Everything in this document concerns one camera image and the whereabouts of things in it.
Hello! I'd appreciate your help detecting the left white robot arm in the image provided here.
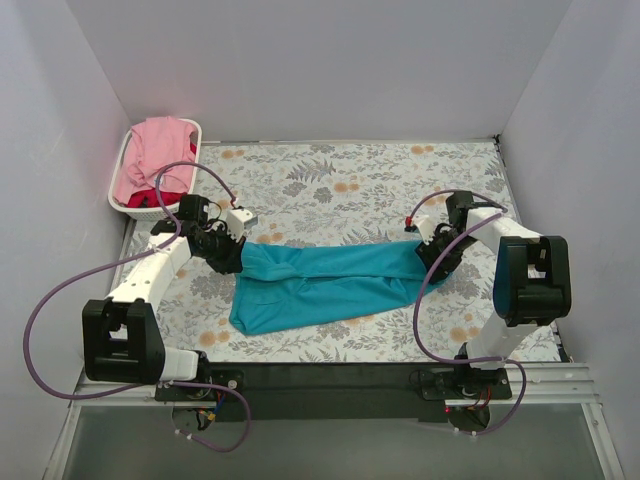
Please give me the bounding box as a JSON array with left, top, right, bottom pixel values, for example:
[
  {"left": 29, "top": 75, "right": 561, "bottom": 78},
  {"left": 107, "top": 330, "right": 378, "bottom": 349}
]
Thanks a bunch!
[{"left": 82, "top": 195, "right": 258, "bottom": 385}]

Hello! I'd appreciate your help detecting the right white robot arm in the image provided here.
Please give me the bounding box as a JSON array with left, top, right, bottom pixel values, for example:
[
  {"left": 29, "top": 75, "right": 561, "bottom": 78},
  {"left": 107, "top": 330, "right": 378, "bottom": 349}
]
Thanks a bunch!
[{"left": 405, "top": 189, "right": 572, "bottom": 371}]

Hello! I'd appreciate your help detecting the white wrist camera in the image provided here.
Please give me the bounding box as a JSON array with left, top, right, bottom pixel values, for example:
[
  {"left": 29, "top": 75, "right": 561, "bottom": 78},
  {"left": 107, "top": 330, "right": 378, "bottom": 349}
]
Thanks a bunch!
[
  {"left": 225, "top": 207, "right": 259, "bottom": 241},
  {"left": 404, "top": 215, "right": 437, "bottom": 244}
]

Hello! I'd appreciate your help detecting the pink t shirt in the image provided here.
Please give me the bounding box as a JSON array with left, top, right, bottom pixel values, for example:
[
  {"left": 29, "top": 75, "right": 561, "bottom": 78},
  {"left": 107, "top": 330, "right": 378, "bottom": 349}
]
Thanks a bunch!
[{"left": 119, "top": 117, "right": 197, "bottom": 202}]

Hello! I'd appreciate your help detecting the aluminium rail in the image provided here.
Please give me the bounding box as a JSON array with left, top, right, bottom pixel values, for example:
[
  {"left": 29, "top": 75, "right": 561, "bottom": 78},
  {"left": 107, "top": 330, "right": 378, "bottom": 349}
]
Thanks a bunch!
[{"left": 75, "top": 362, "right": 602, "bottom": 406}]

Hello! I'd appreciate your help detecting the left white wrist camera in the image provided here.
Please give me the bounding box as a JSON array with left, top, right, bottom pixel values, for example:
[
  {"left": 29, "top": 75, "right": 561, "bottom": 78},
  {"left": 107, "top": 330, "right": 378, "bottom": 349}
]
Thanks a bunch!
[{"left": 225, "top": 207, "right": 259, "bottom": 241}]

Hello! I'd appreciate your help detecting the red t shirt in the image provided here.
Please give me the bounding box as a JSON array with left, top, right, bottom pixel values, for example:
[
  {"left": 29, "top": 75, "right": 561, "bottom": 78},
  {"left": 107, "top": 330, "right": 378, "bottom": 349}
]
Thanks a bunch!
[{"left": 114, "top": 142, "right": 197, "bottom": 208}]

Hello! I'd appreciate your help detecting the teal t shirt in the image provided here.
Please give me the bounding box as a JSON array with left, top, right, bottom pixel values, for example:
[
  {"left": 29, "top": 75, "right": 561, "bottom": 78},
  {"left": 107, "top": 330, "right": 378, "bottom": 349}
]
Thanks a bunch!
[{"left": 229, "top": 241, "right": 429, "bottom": 336}]

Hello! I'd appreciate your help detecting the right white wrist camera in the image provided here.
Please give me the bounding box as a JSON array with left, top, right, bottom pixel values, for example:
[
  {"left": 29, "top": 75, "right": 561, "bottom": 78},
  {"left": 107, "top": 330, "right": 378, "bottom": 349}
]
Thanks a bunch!
[{"left": 404, "top": 215, "right": 437, "bottom": 244}]

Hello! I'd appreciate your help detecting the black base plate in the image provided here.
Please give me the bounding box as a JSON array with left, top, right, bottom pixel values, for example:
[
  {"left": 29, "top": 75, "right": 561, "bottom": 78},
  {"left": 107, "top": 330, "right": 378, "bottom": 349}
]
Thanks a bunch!
[{"left": 155, "top": 361, "right": 512, "bottom": 423}]

